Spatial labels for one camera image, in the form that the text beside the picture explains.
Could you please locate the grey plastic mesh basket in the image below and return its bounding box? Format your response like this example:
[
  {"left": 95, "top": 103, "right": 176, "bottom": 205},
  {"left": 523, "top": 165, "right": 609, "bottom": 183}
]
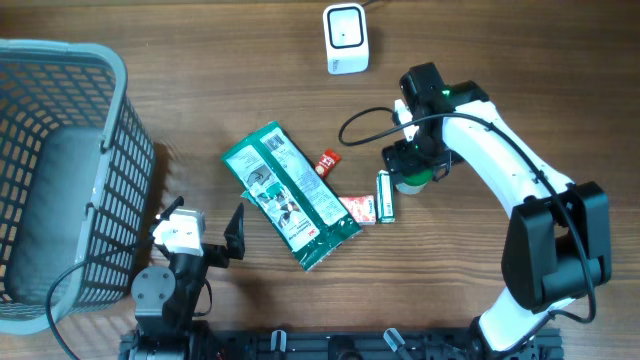
[{"left": 1, "top": 39, "right": 155, "bottom": 335}]

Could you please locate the red white tissue pack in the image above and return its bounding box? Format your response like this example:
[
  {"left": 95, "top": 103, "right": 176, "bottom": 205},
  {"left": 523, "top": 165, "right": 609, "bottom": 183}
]
[{"left": 339, "top": 195, "right": 377, "bottom": 225}]

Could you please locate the red white packet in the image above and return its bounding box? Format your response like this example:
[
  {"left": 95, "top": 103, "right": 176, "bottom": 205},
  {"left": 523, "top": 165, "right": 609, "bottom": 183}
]
[{"left": 314, "top": 148, "right": 342, "bottom": 179}]

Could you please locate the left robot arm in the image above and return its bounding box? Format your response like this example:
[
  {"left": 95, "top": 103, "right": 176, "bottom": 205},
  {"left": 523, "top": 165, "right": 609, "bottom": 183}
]
[{"left": 119, "top": 196, "right": 245, "bottom": 359}]

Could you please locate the small green white box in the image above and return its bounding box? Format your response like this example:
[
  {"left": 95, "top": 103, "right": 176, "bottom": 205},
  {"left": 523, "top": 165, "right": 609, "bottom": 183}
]
[{"left": 376, "top": 170, "right": 395, "bottom": 223}]

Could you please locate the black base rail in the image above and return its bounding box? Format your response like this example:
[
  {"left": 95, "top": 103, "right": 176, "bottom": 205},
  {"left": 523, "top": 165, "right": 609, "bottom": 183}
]
[{"left": 118, "top": 327, "right": 565, "bottom": 360}]

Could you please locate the green lid jar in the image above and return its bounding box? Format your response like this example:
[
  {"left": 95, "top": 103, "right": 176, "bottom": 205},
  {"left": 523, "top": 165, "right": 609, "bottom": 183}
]
[{"left": 395, "top": 169, "right": 432, "bottom": 195}]

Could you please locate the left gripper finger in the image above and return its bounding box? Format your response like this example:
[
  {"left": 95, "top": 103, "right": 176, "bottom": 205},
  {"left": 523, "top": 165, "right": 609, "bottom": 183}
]
[
  {"left": 155, "top": 196, "right": 184, "bottom": 220},
  {"left": 223, "top": 203, "right": 246, "bottom": 259}
]

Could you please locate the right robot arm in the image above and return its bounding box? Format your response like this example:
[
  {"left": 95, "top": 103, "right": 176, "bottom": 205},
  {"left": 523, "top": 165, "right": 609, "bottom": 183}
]
[{"left": 382, "top": 63, "right": 612, "bottom": 359}]

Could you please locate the light green wipes packet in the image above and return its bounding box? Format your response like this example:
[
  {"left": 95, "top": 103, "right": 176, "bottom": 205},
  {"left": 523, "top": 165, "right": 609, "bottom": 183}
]
[{"left": 241, "top": 190, "right": 258, "bottom": 206}]

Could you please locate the white barcode scanner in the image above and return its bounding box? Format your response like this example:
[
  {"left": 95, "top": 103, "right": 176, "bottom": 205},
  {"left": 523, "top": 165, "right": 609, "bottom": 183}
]
[{"left": 322, "top": 2, "right": 370, "bottom": 75}]

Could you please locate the long green white package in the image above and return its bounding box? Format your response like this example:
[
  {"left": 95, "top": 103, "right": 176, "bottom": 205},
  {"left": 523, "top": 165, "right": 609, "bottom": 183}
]
[{"left": 222, "top": 122, "right": 362, "bottom": 272}]

